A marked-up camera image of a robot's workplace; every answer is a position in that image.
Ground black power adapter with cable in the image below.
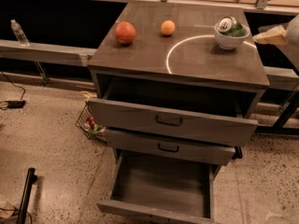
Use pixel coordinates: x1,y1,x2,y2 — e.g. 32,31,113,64
0,71,27,111

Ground grey drawer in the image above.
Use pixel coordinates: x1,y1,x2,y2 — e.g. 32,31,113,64
97,151,217,224
89,77,257,146
105,129,235,165

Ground black metal bar stand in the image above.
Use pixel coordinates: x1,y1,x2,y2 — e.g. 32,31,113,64
17,168,37,224

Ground bottom grey drawer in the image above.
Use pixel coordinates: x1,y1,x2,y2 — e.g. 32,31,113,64
97,151,217,224

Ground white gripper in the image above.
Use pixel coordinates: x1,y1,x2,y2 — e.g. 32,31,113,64
253,15,299,47

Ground wire basket with items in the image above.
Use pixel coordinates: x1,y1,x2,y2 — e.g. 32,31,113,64
76,105,107,143

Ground green soda can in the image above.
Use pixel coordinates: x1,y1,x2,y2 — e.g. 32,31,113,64
217,16,246,37

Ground grey metal shelf rail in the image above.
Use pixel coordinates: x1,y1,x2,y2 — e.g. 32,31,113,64
0,39,96,66

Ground red apple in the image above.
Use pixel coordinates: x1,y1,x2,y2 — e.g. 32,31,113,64
114,21,136,45

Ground top grey drawer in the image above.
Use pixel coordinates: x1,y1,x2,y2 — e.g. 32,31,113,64
89,77,257,146

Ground black table leg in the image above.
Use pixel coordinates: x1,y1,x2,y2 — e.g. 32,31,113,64
255,91,299,136

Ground clear plastic water bottle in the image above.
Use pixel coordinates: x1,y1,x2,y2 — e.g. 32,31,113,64
10,20,29,47

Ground middle grey drawer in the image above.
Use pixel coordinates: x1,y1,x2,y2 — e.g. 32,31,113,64
105,129,235,165

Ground orange fruit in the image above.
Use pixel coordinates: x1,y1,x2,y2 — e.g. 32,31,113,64
161,21,176,35

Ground grey wooden drawer cabinet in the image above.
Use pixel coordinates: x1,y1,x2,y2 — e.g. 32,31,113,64
86,0,271,173

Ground white ceramic bowl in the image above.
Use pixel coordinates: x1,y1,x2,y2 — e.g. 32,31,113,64
214,24,250,49

